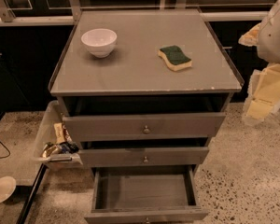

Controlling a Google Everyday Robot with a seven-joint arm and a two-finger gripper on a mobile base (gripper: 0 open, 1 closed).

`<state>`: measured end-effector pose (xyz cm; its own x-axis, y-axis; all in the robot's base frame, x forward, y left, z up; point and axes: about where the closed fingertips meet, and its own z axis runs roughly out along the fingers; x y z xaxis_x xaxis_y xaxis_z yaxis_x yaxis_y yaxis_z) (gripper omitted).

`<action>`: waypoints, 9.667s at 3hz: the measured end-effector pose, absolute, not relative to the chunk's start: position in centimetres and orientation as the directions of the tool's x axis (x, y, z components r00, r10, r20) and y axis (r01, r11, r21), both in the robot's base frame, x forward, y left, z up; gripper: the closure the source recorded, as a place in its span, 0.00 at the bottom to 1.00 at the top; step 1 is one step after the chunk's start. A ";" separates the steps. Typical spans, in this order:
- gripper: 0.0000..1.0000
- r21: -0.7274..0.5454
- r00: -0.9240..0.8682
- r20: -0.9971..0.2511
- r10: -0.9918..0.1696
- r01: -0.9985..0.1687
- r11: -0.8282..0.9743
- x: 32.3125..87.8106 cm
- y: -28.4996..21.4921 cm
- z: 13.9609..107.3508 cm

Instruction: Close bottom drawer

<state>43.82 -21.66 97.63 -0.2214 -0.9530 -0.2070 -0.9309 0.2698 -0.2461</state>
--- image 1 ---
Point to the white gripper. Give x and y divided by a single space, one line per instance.
274 37

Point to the grey bottom drawer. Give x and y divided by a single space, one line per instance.
144 195

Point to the grey drawer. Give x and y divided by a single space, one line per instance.
118 157
134 127
144 195

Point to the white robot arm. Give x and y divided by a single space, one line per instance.
268 47

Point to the grey drawer cabinet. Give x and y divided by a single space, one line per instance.
134 80

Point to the grey top drawer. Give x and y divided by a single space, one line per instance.
134 127

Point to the grey middle drawer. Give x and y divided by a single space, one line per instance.
118 157

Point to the yellow green sponge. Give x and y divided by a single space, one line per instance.
174 58

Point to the white ceramic bowl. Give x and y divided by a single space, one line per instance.
99 42

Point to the snack packets in bin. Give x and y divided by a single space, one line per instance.
62 145

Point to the black floor strip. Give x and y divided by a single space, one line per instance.
33 191

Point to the white plate on floor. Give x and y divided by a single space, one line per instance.
7 187

